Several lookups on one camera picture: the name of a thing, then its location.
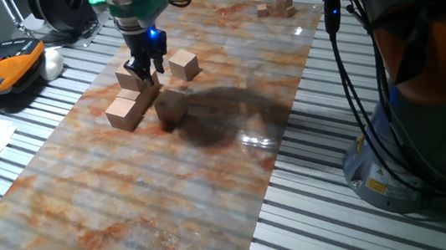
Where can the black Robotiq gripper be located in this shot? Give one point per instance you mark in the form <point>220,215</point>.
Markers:
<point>142,46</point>

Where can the white rounded object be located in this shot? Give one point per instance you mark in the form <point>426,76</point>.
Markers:
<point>52,64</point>

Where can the black round machine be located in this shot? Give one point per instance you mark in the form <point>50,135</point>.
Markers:
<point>60,11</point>

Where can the orange black teach pendant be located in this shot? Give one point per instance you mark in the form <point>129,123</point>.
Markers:
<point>10,67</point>

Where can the thin metal tripod leg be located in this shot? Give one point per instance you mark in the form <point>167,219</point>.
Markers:
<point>14,16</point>

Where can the orange grey marble mat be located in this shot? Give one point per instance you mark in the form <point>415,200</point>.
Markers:
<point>174,210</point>

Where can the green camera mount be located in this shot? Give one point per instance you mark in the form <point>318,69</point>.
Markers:
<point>151,9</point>

